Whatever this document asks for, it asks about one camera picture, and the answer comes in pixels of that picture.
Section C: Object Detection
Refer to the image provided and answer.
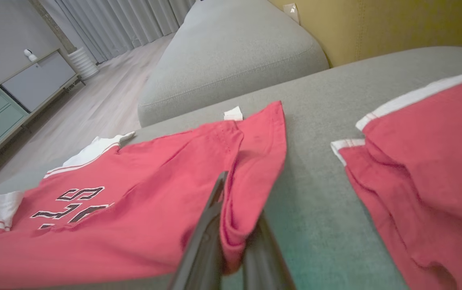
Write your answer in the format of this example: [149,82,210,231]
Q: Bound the large grey sofa seat cushion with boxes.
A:
[0,46,462,290]

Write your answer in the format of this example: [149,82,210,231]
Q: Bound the red basketball jersey white trim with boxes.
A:
[0,101,288,290]

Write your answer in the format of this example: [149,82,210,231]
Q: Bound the white sofa label tag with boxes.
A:
[283,3,300,25]

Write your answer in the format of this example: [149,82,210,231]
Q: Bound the white ribbed floor basket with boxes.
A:
[68,48,99,80]

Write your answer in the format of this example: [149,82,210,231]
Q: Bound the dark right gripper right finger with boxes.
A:
[242,211,296,290]

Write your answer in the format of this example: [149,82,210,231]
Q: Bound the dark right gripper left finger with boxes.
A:
[169,171,229,290]

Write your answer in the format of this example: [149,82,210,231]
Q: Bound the grey pleated curtain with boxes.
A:
[40,0,196,65]

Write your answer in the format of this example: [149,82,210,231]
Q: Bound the grey sofa chaise cushion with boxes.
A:
[137,0,330,128]

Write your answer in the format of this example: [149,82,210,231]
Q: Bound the grey green tv cabinet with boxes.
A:
[0,48,81,174]

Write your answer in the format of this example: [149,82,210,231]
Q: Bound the red shorts white side stripes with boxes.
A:
[331,64,462,290]

